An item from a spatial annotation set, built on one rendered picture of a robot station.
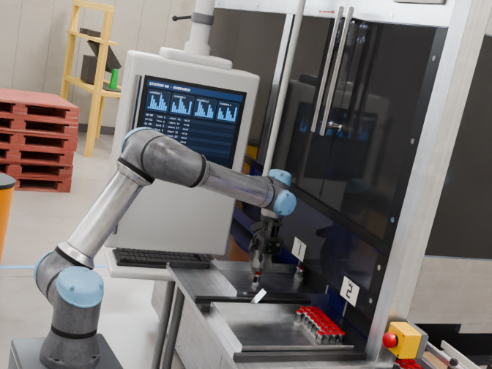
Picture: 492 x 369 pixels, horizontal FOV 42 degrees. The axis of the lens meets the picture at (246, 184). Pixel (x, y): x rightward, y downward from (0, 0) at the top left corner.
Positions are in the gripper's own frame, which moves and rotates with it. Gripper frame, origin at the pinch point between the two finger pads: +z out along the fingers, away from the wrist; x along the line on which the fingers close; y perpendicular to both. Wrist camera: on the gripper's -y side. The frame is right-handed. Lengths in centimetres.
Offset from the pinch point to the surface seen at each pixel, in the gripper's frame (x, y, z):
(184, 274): -23.2, -6.6, 5.3
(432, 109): 14, 50, -66
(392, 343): 11, 61, -6
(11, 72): -50, -709, 25
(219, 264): -9.0, -12.0, 3.3
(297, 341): -2.9, 39.3, 5.1
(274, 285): 7.5, -0.1, 5.2
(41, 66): -13, -714, 12
